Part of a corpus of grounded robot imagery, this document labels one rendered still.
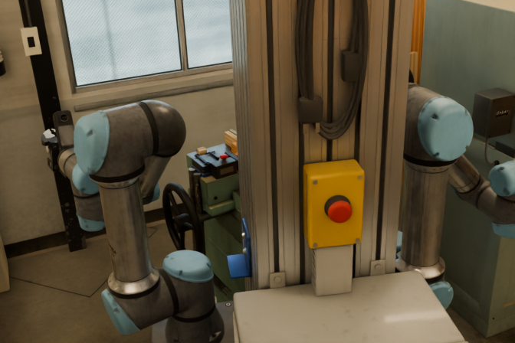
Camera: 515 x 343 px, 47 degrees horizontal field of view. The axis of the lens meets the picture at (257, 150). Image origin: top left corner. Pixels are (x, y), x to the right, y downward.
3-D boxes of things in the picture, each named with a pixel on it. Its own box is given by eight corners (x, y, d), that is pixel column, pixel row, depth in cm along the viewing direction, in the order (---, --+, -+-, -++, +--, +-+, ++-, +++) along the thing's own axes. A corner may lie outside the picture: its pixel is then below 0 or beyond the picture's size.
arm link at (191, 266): (224, 305, 148) (221, 260, 142) (176, 328, 141) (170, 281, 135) (201, 281, 157) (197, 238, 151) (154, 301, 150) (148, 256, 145)
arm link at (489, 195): (498, 214, 154) (504, 177, 150) (532, 236, 145) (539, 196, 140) (474, 221, 152) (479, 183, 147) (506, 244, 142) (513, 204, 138)
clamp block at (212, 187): (189, 190, 213) (187, 167, 209) (222, 179, 219) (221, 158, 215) (208, 207, 201) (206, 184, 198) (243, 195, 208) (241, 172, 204)
